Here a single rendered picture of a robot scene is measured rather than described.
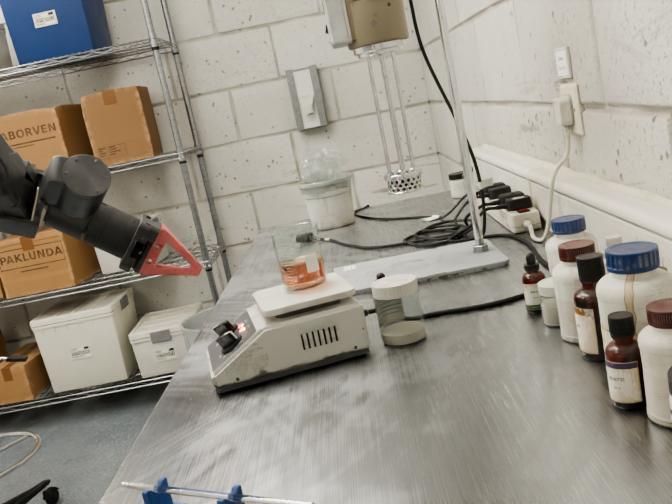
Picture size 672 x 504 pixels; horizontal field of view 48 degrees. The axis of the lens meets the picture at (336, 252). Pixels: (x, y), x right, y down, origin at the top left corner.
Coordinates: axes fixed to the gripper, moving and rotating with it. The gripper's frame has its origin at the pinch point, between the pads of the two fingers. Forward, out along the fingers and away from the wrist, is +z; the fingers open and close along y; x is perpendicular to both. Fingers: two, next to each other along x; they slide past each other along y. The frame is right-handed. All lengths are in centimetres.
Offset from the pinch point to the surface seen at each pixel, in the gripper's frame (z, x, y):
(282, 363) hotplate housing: 13.0, 4.1, -13.0
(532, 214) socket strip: 56, -32, 30
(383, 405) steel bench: 20.2, 0.4, -28.8
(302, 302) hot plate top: 11.9, -3.6, -12.4
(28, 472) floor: 2, 118, 172
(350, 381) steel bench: 19.3, 1.4, -19.7
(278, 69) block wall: 23, -59, 229
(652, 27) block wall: 34, -52, -18
